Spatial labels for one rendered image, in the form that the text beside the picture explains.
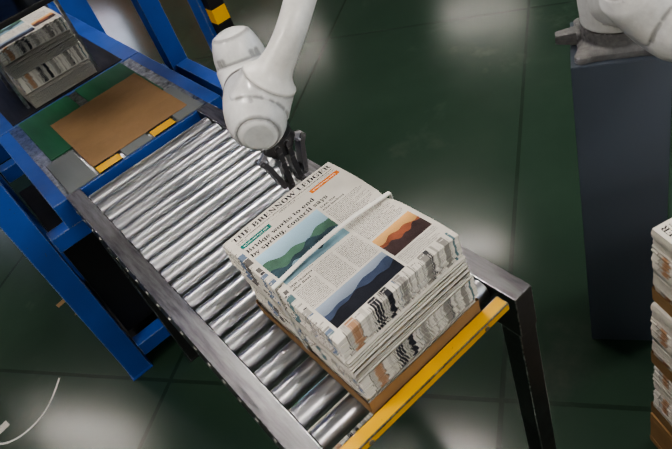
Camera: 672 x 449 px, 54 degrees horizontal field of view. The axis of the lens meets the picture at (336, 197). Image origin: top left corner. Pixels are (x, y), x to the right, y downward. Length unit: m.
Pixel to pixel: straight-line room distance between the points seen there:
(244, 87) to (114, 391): 1.77
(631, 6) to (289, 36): 0.59
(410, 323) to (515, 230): 1.46
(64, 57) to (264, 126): 1.84
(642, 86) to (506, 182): 1.28
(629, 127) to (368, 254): 0.75
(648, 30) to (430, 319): 0.63
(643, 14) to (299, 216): 0.71
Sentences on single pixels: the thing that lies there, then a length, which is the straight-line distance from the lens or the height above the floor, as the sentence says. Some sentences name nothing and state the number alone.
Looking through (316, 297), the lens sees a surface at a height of 1.03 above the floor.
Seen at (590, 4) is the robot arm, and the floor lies 1.13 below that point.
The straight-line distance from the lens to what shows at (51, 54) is 2.86.
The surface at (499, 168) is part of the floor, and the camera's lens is 2.84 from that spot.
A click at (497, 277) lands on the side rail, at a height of 0.80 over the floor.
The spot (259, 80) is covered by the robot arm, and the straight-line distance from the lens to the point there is 1.14.
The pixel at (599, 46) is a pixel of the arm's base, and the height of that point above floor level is 1.03.
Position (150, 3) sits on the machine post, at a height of 0.97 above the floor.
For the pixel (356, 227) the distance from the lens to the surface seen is 1.22.
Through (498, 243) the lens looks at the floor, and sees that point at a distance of 2.54.
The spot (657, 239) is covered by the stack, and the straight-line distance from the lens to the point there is 1.41.
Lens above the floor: 1.84
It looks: 39 degrees down
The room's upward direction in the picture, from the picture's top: 22 degrees counter-clockwise
